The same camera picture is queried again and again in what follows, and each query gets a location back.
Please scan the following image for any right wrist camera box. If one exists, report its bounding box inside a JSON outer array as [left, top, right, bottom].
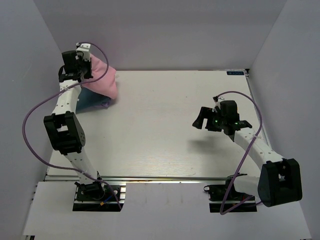
[[220, 100, 239, 121]]

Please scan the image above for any pink t shirt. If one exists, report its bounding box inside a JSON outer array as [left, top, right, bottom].
[[82, 54, 118, 100]]

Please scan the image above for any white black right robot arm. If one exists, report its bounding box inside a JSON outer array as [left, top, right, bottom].
[[192, 100, 303, 207]]

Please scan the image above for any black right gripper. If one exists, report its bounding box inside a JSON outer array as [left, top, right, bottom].
[[193, 106, 227, 132]]

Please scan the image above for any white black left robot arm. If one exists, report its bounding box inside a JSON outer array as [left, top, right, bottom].
[[43, 45, 106, 200]]

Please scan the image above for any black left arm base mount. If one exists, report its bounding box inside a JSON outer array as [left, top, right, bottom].
[[72, 182, 126, 212]]

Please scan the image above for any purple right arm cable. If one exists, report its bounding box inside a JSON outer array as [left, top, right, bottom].
[[212, 90, 264, 216]]

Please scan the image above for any folded teal t shirt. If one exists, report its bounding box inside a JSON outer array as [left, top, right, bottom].
[[75, 87, 108, 113]]

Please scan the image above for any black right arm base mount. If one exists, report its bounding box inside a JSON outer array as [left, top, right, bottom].
[[202, 174, 258, 214]]

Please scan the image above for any folded lavender t shirt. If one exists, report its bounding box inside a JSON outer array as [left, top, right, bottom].
[[100, 97, 113, 109]]

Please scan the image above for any aluminium right table rail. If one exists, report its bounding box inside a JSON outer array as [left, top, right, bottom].
[[244, 68, 284, 163]]

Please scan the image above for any blue right table label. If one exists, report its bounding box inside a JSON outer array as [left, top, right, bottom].
[[226, 71, 245, 76]]

